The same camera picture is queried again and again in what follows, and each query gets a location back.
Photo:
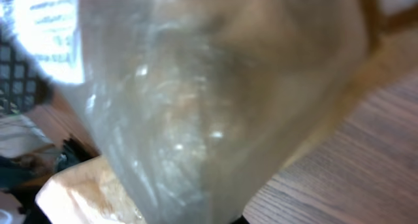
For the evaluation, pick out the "brown snack bag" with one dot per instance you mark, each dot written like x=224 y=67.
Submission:
x=197 y=103

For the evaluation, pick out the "dark grey plastic basket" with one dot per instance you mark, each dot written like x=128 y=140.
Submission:
x=22 y=86

